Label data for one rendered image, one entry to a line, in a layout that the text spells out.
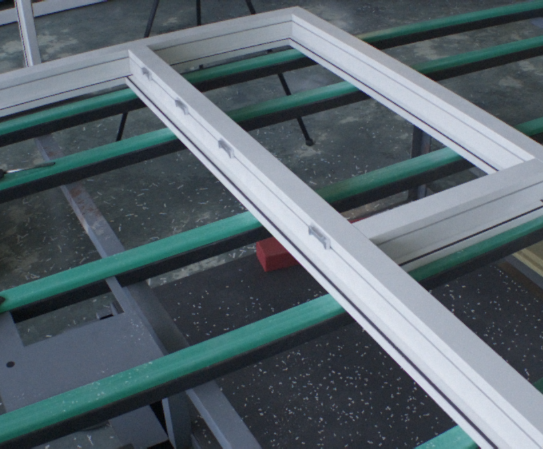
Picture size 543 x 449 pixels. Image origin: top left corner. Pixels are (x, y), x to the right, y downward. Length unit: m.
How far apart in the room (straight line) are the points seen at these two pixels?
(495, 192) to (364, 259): 0.28
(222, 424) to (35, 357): 0.27
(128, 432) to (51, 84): 0.78
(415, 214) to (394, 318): 0.19
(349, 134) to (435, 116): 1.82
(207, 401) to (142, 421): 0.36
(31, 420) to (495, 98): 3.10
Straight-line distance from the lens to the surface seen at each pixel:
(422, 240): 1.15
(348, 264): 1.05
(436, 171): 1.41
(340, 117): 3.44
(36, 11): 5.06
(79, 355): 1.04
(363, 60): 1.66
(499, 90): 3.84
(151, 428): 1.33
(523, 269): 1.63
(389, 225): 1.10
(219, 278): 1.56
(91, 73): 1.72
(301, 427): 1.27
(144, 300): 1.15
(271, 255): 1.54
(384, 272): 1.01
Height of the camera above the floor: 1.56
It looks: 34 degrees down
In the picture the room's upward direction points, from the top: 1 degrees counter-clockwise
